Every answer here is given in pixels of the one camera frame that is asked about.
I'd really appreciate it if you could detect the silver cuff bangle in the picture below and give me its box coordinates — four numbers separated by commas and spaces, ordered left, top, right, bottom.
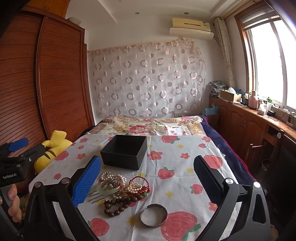
140, 203, 169, 229

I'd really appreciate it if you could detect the wall air conditioner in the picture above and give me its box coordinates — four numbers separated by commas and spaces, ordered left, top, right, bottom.
171, 17, 211, 32

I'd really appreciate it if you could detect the floral blanket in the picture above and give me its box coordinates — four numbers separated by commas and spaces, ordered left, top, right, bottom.
94, 115, 204, 137

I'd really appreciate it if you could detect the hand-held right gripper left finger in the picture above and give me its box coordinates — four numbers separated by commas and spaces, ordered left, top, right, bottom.
23, 155, 102, 241

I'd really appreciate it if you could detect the long wooden cabinet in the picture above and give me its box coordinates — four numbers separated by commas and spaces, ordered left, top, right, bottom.
208, 95, 296, 179

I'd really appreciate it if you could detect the padded patterned headboard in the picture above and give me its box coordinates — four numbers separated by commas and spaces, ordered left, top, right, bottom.
87, 39, 207, 117

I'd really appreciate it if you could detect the red cord bracelet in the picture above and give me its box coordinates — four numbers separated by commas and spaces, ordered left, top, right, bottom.
128, 176, 151, 198

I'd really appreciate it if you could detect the large window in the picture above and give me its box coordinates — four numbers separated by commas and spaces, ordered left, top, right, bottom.
235, 2, 296, 112

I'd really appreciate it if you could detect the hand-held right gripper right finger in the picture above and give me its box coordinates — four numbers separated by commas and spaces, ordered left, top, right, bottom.
193, 155, 271, 241

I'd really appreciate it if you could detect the yellow plush toy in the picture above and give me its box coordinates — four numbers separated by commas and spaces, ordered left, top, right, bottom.
34, 130, 73, 173

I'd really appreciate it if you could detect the pale green jade bangle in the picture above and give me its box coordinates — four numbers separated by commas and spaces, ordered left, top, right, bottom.
97, 182, 123, 195

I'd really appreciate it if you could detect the dark blue blanket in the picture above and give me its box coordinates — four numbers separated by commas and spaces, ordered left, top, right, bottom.
200, 116, 257, 186

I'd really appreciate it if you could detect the white air deflector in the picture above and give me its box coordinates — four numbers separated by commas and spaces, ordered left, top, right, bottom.
169, 27, 214, 40

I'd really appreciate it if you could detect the cardboard box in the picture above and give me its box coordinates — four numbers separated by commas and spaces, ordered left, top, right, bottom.
220, 89, 242, 102

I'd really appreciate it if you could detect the dark wooden bead bracelet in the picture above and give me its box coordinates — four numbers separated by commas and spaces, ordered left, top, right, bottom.
104, 199, 130, 219
113, 192, 145, 208

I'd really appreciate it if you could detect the patterned window curtain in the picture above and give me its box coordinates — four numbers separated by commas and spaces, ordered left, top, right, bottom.
214, 17, 236, 90

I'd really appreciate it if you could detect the person's left hand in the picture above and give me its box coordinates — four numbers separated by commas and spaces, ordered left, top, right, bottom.
0, 185, 26, 223

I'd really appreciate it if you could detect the white printed pillow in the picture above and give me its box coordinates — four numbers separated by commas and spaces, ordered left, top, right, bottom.
165, 125, 186, 136

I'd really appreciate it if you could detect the brown wooden wardrobe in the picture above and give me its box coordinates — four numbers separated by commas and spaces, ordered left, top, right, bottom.
0, 6, 95, 195

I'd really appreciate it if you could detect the pearl bracelet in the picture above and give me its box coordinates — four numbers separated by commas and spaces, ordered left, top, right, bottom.
100, 171, 127, 186
125, 182, 148, 195

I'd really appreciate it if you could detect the metal hair comb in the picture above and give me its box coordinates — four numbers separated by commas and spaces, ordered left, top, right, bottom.
89, 189, 106, 205

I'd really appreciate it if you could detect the pink kettle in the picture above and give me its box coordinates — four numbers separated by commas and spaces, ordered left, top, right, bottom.
248, 90, 258, 109

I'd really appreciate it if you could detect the folded cloth pile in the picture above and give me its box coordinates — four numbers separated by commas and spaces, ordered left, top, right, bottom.
209, 81, 229, 96

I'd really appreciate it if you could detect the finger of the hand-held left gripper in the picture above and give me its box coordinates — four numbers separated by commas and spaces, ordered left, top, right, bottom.
13, 143, 50, 166
0, 138, 29, 160

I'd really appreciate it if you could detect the black jewelry box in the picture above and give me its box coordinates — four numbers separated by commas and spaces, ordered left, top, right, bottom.
100, 135, 148, 171

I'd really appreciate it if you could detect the strawberry print sheet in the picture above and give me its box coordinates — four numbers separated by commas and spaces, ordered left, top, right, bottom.
28, 134, 245, 241

